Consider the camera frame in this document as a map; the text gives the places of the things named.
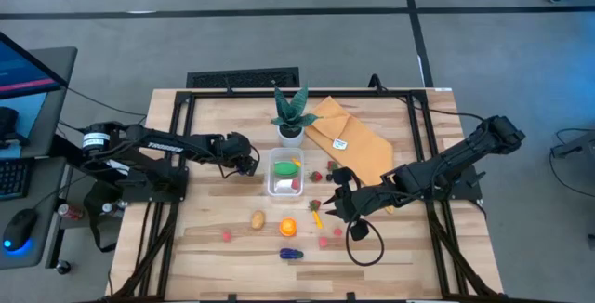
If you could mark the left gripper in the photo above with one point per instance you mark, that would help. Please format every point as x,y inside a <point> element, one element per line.
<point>237,152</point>

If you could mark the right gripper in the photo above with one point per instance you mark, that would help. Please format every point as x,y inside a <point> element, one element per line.
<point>367,198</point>

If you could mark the leafy toy strawberry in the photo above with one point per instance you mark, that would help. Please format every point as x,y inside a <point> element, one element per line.
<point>314,205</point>

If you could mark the pink toy raspberry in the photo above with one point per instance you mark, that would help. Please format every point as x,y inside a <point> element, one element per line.
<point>226,236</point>
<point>338,232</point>
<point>295,184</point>
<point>323,242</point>

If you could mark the red toy strawberry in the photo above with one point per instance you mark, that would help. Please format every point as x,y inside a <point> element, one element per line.
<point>316,176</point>
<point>332,166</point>

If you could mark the green toy fruit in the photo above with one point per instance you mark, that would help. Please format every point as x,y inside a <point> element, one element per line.
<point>286,168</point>

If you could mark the orange toy fruit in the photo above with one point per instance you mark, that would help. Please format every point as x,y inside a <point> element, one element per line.
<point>288,227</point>

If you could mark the clear plastic tupperware container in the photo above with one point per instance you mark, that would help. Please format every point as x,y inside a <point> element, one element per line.
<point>286,190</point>

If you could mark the yellow toy banana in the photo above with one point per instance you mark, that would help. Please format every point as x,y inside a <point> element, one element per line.
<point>296,162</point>

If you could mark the purple toy eggplant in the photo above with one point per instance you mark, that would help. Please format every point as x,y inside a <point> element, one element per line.
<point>289,254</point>

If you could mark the tan toy potato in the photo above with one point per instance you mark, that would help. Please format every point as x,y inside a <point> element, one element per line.
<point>258,220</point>

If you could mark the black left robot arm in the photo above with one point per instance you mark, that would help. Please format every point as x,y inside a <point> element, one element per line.
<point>162,147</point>

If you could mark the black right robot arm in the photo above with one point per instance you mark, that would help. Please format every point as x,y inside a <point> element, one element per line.
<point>465,154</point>

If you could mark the white plant pot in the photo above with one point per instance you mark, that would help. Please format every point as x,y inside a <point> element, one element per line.
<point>290,141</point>

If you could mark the yellow folded cloth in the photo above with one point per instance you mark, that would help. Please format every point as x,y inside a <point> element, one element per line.
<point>358,149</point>

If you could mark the white cloth tag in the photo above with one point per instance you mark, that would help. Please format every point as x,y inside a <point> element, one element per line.
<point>339,144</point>

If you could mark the green snake plant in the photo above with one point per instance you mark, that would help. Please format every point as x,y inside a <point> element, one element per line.
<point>292,112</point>

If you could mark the silver drink can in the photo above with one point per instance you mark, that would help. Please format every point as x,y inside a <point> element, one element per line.
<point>111,207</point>

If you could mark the red drink can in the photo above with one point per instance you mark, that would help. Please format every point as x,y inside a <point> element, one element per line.
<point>70,211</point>

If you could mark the grey desk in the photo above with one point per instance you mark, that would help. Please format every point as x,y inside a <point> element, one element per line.
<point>60,108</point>

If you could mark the black keyboard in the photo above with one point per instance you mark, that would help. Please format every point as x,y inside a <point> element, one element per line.
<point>14,177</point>

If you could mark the computer monitor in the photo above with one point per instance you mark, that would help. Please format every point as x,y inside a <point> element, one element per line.
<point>23,68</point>

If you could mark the black computer mouse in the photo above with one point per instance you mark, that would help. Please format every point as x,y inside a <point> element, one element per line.
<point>18,228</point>

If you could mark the black table frame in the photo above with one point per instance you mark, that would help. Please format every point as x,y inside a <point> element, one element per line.
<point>209,95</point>

